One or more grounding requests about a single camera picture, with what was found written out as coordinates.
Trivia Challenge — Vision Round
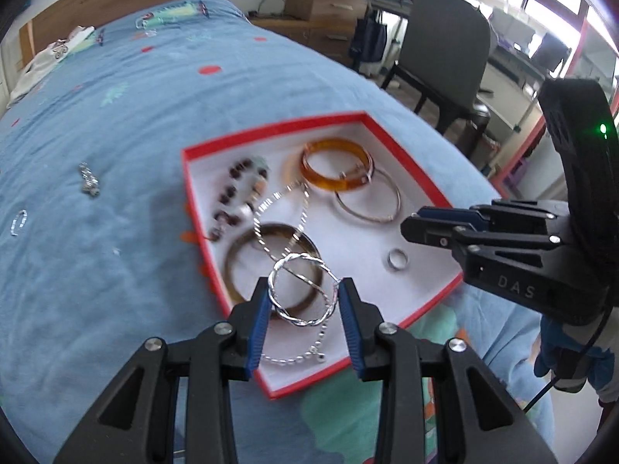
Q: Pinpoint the dark brown bangle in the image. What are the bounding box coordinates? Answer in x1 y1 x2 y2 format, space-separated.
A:
223 222 324 316

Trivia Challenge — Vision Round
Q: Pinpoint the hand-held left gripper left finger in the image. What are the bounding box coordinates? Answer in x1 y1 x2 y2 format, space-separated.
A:
53 276 270 464

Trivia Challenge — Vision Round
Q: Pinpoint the red cardboard box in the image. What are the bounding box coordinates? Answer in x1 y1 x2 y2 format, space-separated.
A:
181 112 466 401

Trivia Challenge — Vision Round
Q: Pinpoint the silver chain bracelet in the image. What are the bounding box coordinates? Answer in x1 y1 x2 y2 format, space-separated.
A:
78 161 101 200

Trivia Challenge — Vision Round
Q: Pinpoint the printed blue blanket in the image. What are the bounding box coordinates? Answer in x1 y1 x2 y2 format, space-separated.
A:
0 0 557 464

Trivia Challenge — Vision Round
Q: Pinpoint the silver bead necklace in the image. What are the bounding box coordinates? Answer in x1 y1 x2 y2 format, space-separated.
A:
250 178 335 369

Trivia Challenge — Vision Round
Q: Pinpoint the dark hanging bag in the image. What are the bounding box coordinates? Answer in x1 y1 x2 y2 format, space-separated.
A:
348 14 388 65

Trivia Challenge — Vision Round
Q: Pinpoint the grey office chair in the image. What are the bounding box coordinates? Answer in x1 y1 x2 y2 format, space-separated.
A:
378 0 493 133

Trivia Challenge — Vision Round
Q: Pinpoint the thin silver bangle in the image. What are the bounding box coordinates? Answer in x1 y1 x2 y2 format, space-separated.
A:
334 166 402 224

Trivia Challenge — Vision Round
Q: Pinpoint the amber bangle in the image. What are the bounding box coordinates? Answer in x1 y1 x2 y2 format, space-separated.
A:
298 138 376 193

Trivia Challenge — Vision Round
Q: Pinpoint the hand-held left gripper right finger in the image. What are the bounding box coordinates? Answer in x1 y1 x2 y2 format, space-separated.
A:
337 278 557 464

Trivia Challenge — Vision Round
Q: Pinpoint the twisted silver hoop bracelet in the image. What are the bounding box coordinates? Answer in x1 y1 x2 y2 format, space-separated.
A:
267 251 340 328

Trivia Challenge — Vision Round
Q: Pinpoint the black cable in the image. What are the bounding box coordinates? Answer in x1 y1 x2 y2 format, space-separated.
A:
523 300 611 414

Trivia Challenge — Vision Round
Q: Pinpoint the wooden nightstand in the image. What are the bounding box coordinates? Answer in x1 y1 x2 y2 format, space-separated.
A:
248 14 359 67

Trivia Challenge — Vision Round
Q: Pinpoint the plain silver band ring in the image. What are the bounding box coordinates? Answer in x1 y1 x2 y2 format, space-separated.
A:
386 248 410 272

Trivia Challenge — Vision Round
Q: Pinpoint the white cloth bag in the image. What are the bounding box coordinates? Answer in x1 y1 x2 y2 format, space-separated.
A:
6 26 96 108

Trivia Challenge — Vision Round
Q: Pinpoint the computer monitor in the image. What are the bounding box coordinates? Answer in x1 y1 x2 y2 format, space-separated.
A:
531 31 572 72

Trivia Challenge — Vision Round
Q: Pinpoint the wooden chest of drawers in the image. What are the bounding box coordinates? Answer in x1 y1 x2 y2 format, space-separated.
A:
285 0 374 55

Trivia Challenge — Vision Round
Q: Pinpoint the small twisted silver ring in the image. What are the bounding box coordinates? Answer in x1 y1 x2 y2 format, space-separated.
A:
8 209 29 238

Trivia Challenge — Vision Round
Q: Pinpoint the person's right hand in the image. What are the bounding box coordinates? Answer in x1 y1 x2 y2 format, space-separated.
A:
533 318 616 397

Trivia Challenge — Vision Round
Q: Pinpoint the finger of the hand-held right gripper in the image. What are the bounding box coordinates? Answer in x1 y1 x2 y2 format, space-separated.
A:
415 202 559 228
399 217 568 263

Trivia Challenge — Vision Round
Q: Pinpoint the stone beaded bracelet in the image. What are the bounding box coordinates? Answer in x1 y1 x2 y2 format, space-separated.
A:
207 155 272 243

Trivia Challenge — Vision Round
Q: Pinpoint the desk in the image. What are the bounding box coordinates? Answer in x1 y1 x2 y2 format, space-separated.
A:
368 0 549 129

